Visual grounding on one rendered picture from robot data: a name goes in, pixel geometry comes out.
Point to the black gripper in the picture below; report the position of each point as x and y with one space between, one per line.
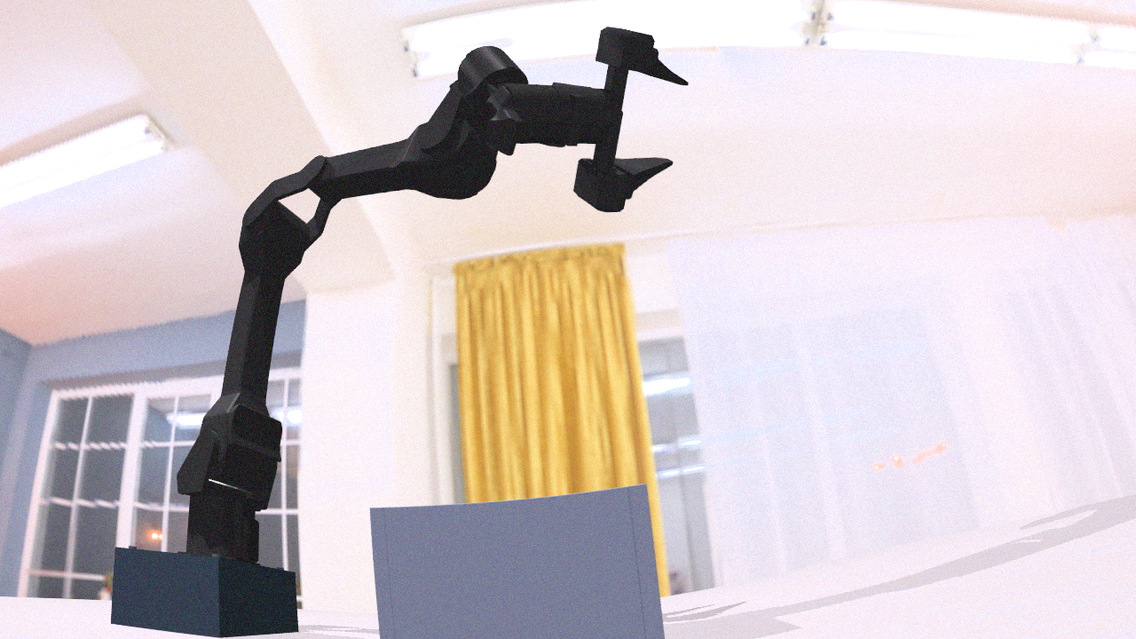
593 116

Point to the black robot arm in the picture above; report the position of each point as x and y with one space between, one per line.
491 107

